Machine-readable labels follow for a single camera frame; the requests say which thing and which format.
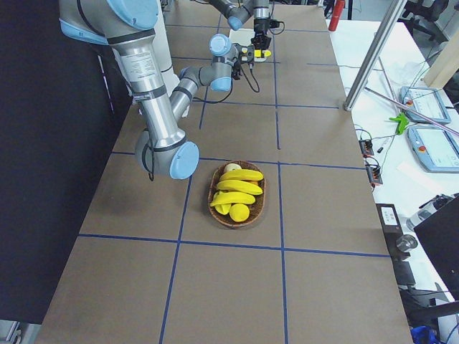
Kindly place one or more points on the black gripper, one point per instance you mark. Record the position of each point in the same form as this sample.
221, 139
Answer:
245, 53
259, 27

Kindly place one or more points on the yellow banana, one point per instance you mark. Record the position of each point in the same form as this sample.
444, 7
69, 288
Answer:
242, 175
233, 197
241, 186
262, 54

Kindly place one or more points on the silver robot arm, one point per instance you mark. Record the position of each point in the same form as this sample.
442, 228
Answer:
135, 30
238, 15

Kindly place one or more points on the woven wicker basket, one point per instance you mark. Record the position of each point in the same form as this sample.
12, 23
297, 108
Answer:
256, 209

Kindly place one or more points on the white rectangular bear tray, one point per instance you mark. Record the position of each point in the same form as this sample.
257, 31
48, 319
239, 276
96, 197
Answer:
243, 37

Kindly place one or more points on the red fire extinguisher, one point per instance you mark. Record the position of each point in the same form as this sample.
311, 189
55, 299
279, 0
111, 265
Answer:
336, 14

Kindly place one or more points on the pink white peach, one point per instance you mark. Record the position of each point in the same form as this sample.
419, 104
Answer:
231, 167

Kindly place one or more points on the upper orange connector block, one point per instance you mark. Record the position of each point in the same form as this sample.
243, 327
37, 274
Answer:
366, 147

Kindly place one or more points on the orange connector block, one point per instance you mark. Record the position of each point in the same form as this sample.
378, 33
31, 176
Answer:
366, 147
374, 175

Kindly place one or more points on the thin metal rod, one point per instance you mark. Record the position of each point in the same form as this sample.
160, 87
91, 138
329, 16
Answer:
411, 110

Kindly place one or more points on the yellow starfruit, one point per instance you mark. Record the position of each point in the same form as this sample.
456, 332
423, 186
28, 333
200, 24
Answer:
222, 209

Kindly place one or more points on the yellow pear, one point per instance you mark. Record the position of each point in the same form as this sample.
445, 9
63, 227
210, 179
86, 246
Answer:
239, 212

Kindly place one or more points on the green plastic clamp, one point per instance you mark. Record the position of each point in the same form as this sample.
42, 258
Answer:
402, 123

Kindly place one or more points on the lower orange connector block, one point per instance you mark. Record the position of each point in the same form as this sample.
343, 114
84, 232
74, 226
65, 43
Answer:
374, 175

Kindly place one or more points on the upper teach pendant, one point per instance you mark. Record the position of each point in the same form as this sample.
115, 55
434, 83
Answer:
425, 100

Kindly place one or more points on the teach pendant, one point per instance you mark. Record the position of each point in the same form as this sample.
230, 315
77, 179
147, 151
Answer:
435, 148
425, 100

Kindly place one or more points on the lower teach pendant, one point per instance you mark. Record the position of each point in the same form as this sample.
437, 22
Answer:
435, 148

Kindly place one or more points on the black device with label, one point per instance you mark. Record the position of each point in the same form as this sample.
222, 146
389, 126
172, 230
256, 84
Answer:
389, 218

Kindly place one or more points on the black monitor corner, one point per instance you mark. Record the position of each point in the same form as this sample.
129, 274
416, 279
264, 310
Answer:
438, 235

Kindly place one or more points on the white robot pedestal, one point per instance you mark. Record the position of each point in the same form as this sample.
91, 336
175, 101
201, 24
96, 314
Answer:
146, 13

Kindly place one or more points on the aluminium frame post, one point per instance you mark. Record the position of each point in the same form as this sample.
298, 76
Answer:
375, 49

